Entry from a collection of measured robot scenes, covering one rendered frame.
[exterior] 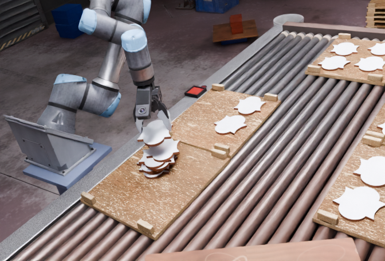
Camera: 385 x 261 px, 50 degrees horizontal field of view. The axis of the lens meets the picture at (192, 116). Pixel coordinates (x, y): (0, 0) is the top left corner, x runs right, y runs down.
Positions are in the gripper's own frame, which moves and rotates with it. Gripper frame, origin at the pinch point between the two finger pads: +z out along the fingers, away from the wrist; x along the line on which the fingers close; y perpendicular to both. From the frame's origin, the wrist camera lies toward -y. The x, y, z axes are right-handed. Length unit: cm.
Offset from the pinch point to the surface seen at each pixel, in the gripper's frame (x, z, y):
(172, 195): -5.5, 14.1, -17.4
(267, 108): -40, 14, 30
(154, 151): 1.3, 7.3, -1.7
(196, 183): -12.9, 14.1, -12.2
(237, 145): -27.2, 14.1, 7.0
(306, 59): -63, 16, 76
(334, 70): -73, 14, 57
